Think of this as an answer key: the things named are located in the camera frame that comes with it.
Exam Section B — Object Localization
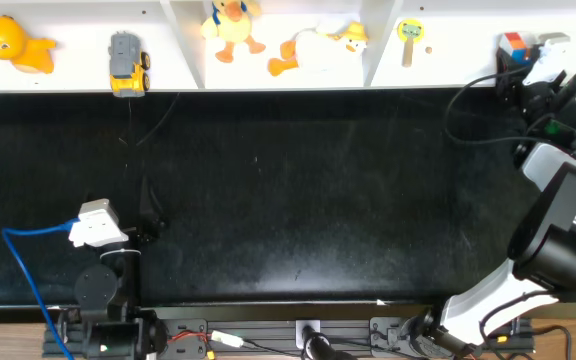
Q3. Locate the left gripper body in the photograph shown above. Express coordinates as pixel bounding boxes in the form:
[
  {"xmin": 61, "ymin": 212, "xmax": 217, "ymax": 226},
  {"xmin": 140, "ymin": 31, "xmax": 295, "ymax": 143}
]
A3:
[{"xmin": 127, "ymin": 227, "xmax": 162, "ymax": 246}]

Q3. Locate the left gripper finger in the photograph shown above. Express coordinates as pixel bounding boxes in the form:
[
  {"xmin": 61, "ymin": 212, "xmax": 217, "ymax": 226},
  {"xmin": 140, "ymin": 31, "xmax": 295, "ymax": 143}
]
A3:
[{"xmin": 139, "ymin": 174, "xmax": 167, "ymax": 232}]

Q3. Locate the grey and yellow toy truck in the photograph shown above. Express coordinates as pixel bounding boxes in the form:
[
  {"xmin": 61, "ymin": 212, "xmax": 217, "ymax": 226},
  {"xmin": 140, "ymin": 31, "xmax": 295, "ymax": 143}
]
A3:
[{"xmin": 108, "ymin": 31, "xmax": 152, "ymax": 99}]

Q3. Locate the yellow rubber duck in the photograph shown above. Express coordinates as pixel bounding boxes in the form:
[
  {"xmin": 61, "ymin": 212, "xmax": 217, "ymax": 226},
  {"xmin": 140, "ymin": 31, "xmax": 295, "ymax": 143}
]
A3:
[{"xmin": 0, "ymin": 14, "xmax": 58, "ymax": 75}]

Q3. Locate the yellow rattle drum toy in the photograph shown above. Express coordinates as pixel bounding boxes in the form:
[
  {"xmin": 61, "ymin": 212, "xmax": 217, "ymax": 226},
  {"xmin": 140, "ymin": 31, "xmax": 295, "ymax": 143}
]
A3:
[{"xmin": 396, "ymin": 18, "xmax": 433, "ymax": 69}]

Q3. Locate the many-coloured puzzle cube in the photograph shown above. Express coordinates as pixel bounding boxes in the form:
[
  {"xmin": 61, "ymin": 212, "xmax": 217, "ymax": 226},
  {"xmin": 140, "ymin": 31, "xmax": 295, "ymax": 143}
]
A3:
[{"xmin": 498, "ymin": 31, "xmax": 533, "ymax": 65}]

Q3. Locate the white shelf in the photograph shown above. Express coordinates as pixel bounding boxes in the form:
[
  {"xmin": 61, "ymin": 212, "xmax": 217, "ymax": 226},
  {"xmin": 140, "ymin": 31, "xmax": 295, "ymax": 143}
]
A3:
[{"xmin": 0, "ymin": 0, "xmax": 576, "ymax": 95}]

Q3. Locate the yellow plush duck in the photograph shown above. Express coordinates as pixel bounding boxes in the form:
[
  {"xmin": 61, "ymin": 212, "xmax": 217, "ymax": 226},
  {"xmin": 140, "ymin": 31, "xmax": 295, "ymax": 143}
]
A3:
[{"xmin": 200, "ymin": 0, "xmax": 267, "ymax": 65}]

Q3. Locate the white plush duck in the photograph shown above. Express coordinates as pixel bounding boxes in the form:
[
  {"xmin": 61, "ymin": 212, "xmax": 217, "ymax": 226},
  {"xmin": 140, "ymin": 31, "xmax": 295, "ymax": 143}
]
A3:
[{"xmin": 267, "ymin": 20, "xmax": 370, "ymax": 78}]

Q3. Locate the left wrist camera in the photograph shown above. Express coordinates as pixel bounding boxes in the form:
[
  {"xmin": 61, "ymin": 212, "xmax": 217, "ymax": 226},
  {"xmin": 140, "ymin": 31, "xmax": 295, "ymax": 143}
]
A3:
[{"xmin": 67, "ymin": 198, "xmax": 130, "ymax": 249}]

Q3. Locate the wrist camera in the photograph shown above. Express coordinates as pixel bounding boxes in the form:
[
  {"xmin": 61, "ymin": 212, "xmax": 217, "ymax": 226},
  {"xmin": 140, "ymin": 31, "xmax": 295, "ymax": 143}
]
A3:
[
  {"xmin": 67, "ymin": 198, "xmax": 130, "ymax": 249},
  {"xmin": 521, "ymin": 32, "xmax": 572, "ymax": 87}
]

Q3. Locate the blue cable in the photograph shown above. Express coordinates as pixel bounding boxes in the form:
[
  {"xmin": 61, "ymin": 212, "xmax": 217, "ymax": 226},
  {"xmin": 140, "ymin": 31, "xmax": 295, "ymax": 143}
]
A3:
[{"xmin": 1, "ymin": 217, "xmax": 82, "ymax": 360}]

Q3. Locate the mounting rail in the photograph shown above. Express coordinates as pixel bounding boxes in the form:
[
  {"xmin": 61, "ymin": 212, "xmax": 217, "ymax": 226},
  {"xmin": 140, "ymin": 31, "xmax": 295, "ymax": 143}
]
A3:
[{"xmin": 42, "ymin": 303, "xmax": 573, "ymax": 360}]

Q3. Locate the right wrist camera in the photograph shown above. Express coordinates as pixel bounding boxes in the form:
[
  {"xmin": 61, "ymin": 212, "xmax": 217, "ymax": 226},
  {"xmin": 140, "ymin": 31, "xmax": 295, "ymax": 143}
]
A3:
[{"xmin": 521, "ymin": 32, "xmax": 572, "ymax": 87}]

